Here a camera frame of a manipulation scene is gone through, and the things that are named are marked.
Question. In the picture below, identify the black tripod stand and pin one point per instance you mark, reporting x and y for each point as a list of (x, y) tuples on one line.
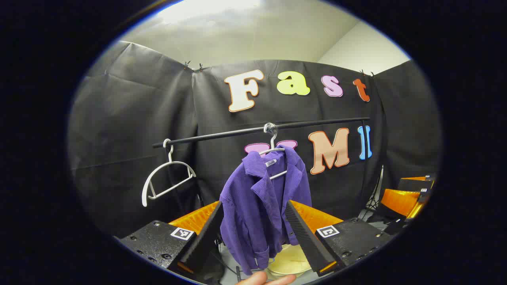
[(374, 202)]

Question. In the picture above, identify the black clothes rack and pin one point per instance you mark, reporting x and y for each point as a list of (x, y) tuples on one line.
[(222, 134)]

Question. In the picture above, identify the plain white clothes hanger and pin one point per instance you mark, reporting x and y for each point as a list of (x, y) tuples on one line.
[(170, 156)]

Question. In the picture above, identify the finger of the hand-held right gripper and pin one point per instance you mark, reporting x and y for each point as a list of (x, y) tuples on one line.
[(414, 184), (400, 202)]

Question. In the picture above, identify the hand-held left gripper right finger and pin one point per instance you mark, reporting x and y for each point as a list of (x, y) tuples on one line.
[(305, 237)]

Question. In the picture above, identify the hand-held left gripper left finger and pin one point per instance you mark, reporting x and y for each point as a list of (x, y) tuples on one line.
[(206, 237)]

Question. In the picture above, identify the white hanger with taped hook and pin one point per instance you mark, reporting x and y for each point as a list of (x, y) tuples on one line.
[(273, 139)]

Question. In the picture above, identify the cream laundry hamper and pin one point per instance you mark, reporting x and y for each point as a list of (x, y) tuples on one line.
[(289, 261)]

